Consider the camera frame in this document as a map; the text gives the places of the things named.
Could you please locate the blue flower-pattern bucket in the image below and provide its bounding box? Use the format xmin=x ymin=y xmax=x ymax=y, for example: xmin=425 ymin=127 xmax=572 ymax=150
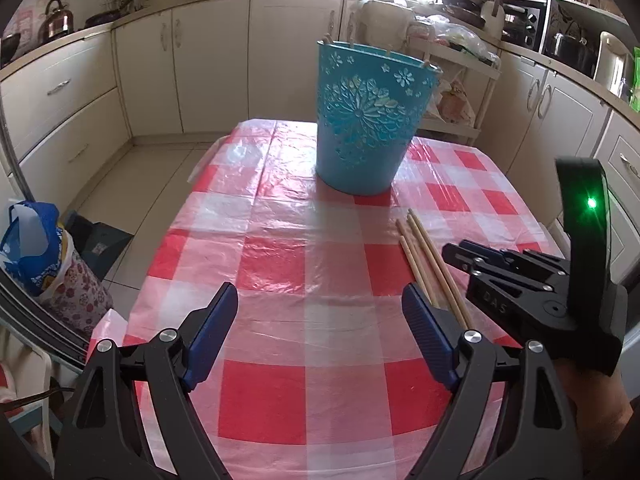
xmin=315 ymin=40 xmax=443 ymax=196

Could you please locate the white thermos pot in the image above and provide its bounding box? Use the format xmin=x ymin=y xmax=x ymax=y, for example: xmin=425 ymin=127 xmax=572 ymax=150
xmin=595 ymin=31 xmax=636 ymax=98

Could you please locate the person's right hand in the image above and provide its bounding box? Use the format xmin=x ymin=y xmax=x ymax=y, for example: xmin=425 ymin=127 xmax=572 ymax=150
xmin=552 ymin=357 xmax=633 ymax=480

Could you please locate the black pot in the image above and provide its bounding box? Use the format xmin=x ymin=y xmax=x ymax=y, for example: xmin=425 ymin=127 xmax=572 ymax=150
xmin=545 ymin=32 xmax=598 ymax=73

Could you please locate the white base cabinet run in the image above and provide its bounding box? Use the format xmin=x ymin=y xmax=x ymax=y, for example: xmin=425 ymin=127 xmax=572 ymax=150
xmin=112 ymin=0 xmax=366 ymax=136

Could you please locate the black wok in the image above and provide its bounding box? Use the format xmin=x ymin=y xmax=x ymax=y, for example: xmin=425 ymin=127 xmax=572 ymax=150
xmin=0 ymin=32 xmax=23 ymax=63

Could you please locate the green packet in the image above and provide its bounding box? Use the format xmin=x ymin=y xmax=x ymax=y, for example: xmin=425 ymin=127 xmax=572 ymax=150
xmin=627 ymin=47 xmax=640 ymax=113

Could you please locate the white rolling cart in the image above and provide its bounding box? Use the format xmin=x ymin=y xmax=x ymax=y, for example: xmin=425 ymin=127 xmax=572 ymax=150
xmin=407 ymin=25 xmax=503 ymax=148

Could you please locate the red checked plastic tablecloth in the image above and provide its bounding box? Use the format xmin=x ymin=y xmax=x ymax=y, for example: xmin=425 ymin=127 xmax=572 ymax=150
xmin=90 ymin=119 xmax=563 ymax=480

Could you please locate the steel kettle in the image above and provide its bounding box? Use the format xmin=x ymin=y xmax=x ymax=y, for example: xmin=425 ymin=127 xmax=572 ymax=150
xmin=44 ymin=0 xmax=76 ymax=43

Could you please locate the white storage rack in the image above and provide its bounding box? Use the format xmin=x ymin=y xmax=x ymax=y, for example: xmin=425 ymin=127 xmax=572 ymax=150
xmin=537 ymin=0 xmax=631 ymax=81

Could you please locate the white base cabinet with drawers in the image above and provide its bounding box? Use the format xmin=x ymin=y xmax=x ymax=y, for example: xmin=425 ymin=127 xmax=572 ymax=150
xmin=492 ymin=47 xmax=640 ymax=281

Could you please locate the dark flat box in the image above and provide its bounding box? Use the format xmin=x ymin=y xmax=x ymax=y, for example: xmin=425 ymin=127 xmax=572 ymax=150
xmin=65 ymin=212 xmax=135 ymax=281

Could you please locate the white hanging bin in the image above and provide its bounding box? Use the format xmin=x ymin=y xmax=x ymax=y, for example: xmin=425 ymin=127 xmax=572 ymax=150
xmin=350 ymin=0 xmax=416 ymax=56

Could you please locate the black frying pan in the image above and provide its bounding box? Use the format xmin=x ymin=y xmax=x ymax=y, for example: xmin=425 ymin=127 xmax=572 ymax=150
xmin=85 ymin=10 xmax=126 ymax=28

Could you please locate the white plastic jug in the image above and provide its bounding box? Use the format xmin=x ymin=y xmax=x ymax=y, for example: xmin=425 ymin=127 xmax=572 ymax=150
xmin=480 ymin=0 xmax=506 ymax=41

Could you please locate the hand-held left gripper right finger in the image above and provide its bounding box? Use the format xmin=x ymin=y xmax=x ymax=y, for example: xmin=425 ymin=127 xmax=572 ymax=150
xmin=401 ymin=282 xmax=586 ymax=480

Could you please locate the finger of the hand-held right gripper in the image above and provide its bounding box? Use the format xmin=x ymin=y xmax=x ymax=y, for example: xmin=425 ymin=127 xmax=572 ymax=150
xmin=457 ymin=240 xmax=572 ymax=281
xmin=442 ymin=242 xmax=573 ymax=333

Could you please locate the blue and white plastic bag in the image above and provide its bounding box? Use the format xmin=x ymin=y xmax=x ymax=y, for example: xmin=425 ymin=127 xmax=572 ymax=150
xmin=0 ymin=201 xmax=63 ymax=296

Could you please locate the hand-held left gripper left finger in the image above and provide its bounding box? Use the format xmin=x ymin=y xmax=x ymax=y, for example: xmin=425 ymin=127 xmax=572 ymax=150
xmin=52 ymin=281 xmax=240 ymax=480

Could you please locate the black toaster oven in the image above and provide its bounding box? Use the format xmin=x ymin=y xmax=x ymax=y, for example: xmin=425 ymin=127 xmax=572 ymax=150
xmin=500 ymin=0 xmax=546 ymax=53

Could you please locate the white two-drawer base cabinet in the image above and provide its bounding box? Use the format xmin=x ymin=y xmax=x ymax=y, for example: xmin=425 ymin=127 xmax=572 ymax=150
xmin=0 ymin=35 xmax=133 ymax=201

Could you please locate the floral bag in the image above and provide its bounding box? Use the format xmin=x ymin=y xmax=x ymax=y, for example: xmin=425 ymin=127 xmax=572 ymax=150
xmin=37 ymin=230 xmax=115 ymax=333

